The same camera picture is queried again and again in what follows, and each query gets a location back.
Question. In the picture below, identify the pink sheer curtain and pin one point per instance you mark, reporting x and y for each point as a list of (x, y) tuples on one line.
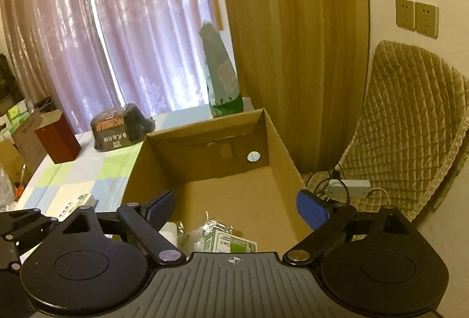
[(93, 55)]

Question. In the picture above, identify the white power strip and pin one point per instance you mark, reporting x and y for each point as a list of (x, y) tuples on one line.
[(356, 189)]

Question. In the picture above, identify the golden brown curtain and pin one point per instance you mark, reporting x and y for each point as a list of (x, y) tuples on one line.
[(306, 63)]

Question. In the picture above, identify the large brown cardboard box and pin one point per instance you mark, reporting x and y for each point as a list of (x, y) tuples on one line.
[(235, 169)]

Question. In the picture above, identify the dark red paper box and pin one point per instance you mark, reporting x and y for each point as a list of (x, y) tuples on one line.
[(57, 138)]

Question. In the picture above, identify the plaid tablecloth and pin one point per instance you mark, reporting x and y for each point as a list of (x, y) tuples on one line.
[(102, 174)]

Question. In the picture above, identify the brown cardboard boxes pile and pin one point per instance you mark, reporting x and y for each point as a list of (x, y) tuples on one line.
[(20, 147)]

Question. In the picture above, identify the beige wall socket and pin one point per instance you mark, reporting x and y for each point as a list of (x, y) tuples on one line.
[(427, 19), (405, 14)]

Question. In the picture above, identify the green white medicine box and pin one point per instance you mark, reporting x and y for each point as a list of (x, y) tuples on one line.
[(223, 242)]

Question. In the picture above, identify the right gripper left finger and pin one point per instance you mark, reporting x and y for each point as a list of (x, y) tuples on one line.
[(144, 222)]

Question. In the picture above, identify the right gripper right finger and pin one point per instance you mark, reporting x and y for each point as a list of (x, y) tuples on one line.
[(327, 221)]

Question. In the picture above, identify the green white standing bag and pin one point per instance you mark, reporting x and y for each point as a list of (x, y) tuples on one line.
[(222, 82)]

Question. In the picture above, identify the white green Mecobalamin tablet box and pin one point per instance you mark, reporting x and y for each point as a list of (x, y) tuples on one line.
[(73, 204)]

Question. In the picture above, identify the black Honglu food container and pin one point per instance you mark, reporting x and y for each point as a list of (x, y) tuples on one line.
[(120, 127)]

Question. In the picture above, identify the crumpled silver foil bag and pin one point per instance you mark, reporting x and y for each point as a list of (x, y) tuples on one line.
[(7, 190)]

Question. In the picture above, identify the clear plastic packaging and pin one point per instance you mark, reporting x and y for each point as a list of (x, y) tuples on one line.
[(193, 241)]

